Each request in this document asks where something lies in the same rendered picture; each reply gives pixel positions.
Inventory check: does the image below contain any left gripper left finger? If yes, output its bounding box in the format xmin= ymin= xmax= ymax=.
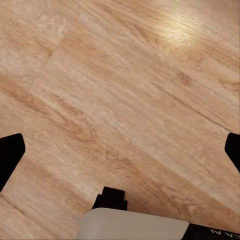
xmin=0 ymin=133 xmax=26 ymax=192

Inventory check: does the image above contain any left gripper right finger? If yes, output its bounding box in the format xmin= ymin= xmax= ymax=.
xmin=224 ymin=132 xmax=240 ymax=172

